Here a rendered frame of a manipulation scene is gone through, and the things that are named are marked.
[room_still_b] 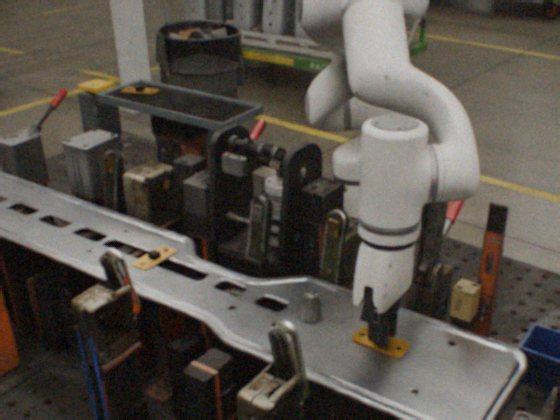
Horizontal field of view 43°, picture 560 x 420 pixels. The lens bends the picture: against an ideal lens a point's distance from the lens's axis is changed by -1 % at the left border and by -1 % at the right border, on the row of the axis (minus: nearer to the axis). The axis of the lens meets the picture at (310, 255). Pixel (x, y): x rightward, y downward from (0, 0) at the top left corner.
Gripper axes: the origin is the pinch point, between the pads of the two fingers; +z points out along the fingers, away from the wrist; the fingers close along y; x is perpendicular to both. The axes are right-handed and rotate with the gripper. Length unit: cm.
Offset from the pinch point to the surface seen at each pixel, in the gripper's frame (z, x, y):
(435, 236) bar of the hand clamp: -9.3, 1.3, -13.9
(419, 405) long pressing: 3.4, 10.7, 9.1
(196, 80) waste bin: 54, -234, -219
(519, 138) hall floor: 102, -88, -358
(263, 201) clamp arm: -6.6, -31.8, -13.6
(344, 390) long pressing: 3.7, 0.5, 11.6
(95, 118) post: -6, -94, -30
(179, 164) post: -6, -57, -19
